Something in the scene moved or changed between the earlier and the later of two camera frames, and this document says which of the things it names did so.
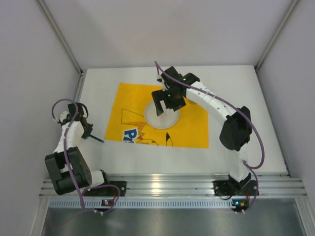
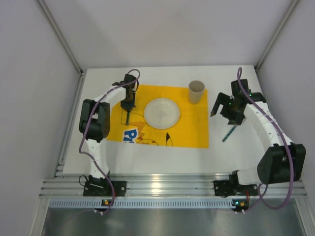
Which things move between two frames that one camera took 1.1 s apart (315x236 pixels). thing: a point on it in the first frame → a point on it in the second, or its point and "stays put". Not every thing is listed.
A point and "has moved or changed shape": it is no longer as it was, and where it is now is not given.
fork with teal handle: (97, 138) has moved or changed shape
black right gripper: (162, 97) → (227, 108)
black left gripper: (88, 130) → (128, 105)
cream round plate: (166, 119) stays put
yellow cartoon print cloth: (127, 122) stays put
